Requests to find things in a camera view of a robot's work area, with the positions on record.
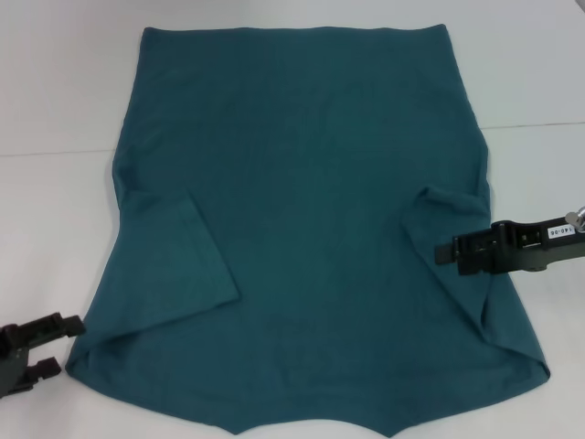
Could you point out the teal blue shirt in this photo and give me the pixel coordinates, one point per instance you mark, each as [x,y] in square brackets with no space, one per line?
[297,183]

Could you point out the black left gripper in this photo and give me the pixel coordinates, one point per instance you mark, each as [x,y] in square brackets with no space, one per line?
[13,361]

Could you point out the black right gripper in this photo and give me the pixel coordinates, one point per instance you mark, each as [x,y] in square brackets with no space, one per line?
[535,249]

